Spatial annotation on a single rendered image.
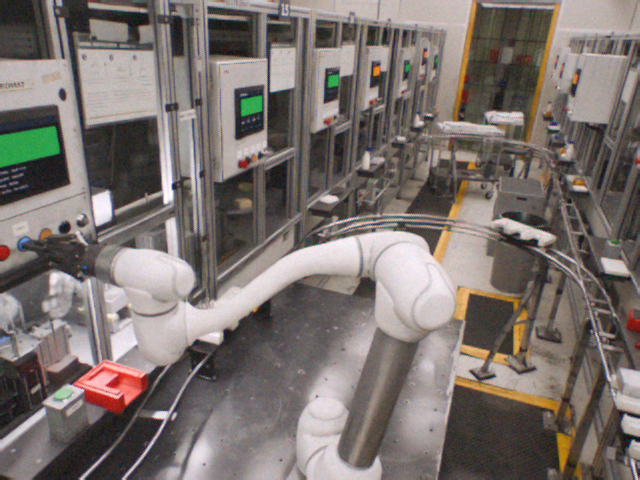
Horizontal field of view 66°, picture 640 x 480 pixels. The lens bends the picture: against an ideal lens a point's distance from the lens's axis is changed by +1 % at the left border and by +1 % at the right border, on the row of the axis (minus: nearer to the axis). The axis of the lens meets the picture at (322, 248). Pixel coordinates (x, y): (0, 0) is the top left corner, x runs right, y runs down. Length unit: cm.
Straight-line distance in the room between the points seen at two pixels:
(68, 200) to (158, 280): 46
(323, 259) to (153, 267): 37
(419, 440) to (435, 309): 89
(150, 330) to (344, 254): 47
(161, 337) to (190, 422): 71
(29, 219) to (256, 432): 97
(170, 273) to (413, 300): 50
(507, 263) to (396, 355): 326
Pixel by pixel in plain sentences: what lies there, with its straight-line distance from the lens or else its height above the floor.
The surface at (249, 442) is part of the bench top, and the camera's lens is 176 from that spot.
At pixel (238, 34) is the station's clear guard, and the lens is 219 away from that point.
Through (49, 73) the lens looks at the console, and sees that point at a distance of 140.
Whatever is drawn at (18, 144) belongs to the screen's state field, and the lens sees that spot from 132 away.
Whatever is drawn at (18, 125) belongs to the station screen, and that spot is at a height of 170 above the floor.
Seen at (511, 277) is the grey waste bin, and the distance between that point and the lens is 436.
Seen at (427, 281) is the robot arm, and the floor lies 149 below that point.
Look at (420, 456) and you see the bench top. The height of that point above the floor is 68.
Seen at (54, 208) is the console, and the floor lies 148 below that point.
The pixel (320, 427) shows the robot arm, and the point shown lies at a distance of 144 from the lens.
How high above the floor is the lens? 193
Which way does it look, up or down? 24 degrees down
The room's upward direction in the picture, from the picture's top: 3 degrees clockwise
